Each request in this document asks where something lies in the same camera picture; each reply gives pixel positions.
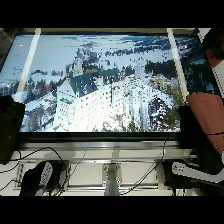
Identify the silver frame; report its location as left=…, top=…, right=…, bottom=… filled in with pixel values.
left=0, top=139, right=201, bottom=197

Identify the black cable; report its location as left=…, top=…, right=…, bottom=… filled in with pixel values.
left=0, top=146, right=71, bottom=196
left=119, top=134, right=168, bottom=196

